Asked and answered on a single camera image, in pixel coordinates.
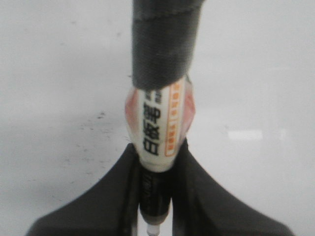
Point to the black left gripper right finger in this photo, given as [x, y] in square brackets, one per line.
[202, 207]

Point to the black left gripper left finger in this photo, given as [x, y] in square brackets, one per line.
[109, 208]

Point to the white whiteboard with aluminium frame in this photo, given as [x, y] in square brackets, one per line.
[65, 73]

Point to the white black whiteboard marker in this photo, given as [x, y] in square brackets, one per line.
[160, 107]

